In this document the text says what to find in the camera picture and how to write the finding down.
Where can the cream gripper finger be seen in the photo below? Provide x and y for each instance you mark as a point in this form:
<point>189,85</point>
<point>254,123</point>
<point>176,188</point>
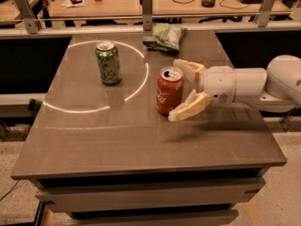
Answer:
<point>195,103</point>
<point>192,71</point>

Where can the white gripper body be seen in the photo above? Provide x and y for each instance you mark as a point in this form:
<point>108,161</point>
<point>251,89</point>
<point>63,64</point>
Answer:
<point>218,84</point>

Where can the red coke can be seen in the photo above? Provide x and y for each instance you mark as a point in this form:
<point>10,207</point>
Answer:
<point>170,84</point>

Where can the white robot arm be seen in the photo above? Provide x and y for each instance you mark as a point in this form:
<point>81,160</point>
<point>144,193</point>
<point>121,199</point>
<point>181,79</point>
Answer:
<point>277,88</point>

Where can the green soda can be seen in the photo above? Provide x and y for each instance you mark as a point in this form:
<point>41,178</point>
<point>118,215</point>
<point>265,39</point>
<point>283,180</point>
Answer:
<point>107,55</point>

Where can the green chip bag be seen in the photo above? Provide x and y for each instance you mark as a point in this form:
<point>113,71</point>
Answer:
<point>165,37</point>

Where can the grey drawer cabinet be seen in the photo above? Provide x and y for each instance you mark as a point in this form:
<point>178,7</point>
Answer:
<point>191,199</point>

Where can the green bottle under table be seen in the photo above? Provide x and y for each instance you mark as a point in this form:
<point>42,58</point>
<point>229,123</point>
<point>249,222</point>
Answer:
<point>34,105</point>

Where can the grey metal bracket middle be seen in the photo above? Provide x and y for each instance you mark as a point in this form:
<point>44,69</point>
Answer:
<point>146,14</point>

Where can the grey metal bracket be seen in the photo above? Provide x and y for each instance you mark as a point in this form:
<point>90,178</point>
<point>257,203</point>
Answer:
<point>31,22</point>
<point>146,14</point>
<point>262,19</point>

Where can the grey metal bracket right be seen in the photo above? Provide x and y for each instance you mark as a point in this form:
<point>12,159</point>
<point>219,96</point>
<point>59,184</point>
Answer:
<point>262,19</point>

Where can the grey metal bracket left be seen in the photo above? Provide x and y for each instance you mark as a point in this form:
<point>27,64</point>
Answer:
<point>31,22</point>

